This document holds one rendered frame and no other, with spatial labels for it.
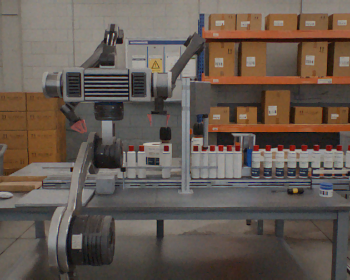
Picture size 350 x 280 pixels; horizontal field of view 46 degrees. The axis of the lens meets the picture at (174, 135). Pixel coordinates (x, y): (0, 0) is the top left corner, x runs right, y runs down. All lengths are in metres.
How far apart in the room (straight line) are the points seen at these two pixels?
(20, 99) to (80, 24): 1.96
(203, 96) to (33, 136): 3.70
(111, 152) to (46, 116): 3.89
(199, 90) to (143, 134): 4.65
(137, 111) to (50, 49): 1.75
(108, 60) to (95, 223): 0.76
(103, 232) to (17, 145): 4.45
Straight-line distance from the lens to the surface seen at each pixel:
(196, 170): 2.58
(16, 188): 2.65
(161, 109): 2.57
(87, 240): 1.52
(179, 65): 2.18
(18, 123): 5.85
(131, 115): 6.99
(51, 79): 1.97
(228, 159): 2.59
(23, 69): 7.40
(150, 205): 2.20
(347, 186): 2.78
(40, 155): 5.83
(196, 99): 2.38
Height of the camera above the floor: 1.43
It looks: 6 degrees down
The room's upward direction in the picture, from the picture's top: straight up
